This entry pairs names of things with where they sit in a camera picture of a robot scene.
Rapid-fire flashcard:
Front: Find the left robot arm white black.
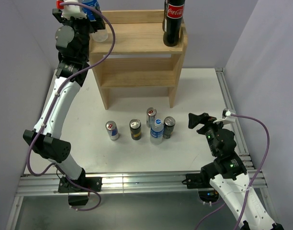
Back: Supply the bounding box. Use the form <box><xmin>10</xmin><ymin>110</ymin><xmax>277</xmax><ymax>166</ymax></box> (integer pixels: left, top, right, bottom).
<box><xmin>23</xmin><ymin>6</ymin><xmax>93</xmax><ymax>191</ymax></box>

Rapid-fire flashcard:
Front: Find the aluminium rail frame right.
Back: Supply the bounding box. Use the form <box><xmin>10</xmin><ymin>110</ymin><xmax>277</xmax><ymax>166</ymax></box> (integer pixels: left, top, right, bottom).
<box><xmin>215</xmin><ymin>68</ymin><xmax>255</xmax><ymax>170</ymax></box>

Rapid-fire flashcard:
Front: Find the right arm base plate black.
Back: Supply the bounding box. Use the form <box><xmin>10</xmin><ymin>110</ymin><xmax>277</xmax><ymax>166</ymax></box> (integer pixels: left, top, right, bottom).
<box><xmin>181</xmin><ymin>172</ymin><xmax>211</xmax><ymax>189</ymax></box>

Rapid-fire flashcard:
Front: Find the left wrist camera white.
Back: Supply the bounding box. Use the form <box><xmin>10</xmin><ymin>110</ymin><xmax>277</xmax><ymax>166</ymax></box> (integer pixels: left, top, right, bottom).
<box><xmin>56</xmin><ymin>0</ymin><xmax>87</xmax><ymax>20</ymax></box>

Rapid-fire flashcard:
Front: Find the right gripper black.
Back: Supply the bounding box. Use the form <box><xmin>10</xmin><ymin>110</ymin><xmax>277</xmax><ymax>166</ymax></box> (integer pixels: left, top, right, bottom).
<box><xmin>188</xmin><ymin>112</ymin><xmax>228</xmax><ymax>156</ymax></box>

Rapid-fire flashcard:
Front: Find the dark green beverage can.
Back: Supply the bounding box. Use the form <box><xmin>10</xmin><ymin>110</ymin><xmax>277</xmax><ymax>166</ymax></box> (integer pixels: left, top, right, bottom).
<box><xmin>163</xmin><ymin>116</ymin><xmax>176</xmax><ymax>139</ymax></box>

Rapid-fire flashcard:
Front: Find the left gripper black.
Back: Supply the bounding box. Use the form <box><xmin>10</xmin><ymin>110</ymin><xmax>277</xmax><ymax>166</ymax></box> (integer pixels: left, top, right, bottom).
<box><xmin>53</xmin><ymin>6</ymin><xmax>103</xmax><ymax>60</ymax></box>

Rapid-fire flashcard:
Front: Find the wooden two-tier shelf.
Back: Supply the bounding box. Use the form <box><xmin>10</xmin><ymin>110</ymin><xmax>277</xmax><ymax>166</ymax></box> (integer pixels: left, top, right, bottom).
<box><xmin>90</xmin><ymin>10</ymin><xmax>188</xmax><ymax>109</ymax></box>

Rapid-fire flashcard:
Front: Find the black yellow beverage can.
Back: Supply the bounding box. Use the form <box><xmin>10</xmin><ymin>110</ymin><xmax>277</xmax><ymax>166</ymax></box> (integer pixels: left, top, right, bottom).
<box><xmin>129</xmin><ymin>119</ymin><xmax>142</xmax><ymax>140</ymax></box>

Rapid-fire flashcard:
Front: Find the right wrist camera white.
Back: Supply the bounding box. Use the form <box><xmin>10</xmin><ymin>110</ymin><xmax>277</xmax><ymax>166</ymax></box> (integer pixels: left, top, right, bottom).
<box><xmin>213</xmin><ymin>108</ymin><xmax>236</xmax><ymax>125</ymax></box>

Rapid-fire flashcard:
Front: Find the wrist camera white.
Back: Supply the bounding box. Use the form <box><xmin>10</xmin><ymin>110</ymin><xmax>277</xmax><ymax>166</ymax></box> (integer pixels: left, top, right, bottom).
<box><xmin>213</xmin><ymin>108</ymin><xmax>236</xmax><ymax>125</ymax></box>
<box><xmin>56</xmin><ymin>0</ymin><xmax>87</xmax><ymax>20</ymax></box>

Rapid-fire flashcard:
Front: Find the small water bottle blue cap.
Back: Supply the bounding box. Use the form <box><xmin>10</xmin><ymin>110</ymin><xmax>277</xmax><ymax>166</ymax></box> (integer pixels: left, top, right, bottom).
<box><xmin>150</xmin><ymin>119</ymin><xmax>164</xmax><ymax>145</ymax></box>

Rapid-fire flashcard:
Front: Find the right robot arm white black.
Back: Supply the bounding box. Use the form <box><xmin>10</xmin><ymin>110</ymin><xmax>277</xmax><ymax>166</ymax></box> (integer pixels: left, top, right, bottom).
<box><xmin>183</xmin><ymin>109</ymin><xmax>283</xmax><ymax>230</ymax></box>

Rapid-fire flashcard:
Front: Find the water bottle blue label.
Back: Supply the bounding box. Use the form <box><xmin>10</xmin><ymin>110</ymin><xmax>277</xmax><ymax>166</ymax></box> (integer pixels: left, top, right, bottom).
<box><xmin>81</xmin><ymin>0</ymin><xmax>108</xmax><ymax>42</ymax></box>

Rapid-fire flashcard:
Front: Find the silver slim beverage can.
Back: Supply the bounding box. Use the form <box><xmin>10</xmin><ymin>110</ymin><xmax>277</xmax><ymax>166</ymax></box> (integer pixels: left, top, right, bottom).
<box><xmin>146</xmin><ymin>107</ymin><xmax>157</xmax><ymax>128</ymax></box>

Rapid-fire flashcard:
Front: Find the Coca-Cola bottle red label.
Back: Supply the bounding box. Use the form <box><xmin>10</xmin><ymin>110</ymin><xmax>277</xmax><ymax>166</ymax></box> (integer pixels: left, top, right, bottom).
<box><xmin>162</xmin><ymin>0</ymin><xmax>185</xmax><ymax>46</ymax></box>

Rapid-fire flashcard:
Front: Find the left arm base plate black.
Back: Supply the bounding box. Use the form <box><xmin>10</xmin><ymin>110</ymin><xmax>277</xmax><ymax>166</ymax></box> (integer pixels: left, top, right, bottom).
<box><xmin>58</xmin><ymin>177</ymin><xmax>102</xmax><ymax>193</ymax></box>

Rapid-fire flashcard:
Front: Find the blue silver energy drink can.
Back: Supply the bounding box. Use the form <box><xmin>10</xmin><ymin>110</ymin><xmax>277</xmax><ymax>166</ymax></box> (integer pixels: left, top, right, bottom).
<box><xmin>105</xmin><ymin>121</ymin><xmax>119</xmax><ymax>140</ymax></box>

